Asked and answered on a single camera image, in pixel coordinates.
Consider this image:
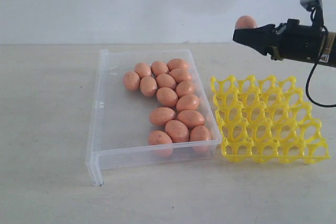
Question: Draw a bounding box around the yellow plastic egg tray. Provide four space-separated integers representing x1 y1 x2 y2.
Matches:
211 75 330 164

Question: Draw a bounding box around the brown egg second row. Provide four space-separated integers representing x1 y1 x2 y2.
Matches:
140 76 158 97
156 73 176 90
169 68 192 83

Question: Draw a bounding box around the brown egg second row middle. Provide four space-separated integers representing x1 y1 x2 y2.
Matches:
156 73 176 90

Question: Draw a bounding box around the clear plastic tray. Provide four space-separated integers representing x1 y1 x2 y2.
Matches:
86 49 222 186

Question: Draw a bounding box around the brown egg third row right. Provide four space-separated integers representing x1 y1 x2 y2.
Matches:
175 80 195 98

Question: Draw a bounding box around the brown egg second row left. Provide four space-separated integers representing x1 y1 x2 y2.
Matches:
140 76 158 97

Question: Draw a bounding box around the brown egg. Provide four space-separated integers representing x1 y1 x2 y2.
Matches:
176 94 200 112
134 62 152 79
149 107 176 126
235 15 257 29
151 61 169 76
177 110 205 130
122 71 140 91
190 125 212 154
165 120 190 143
156 87 179 108
148 131 173 157
167 58 189 71

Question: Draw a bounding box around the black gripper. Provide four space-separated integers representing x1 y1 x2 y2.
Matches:
233 19 335 67

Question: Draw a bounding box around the brown egg second row right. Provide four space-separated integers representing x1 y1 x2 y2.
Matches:
169 68 192 83

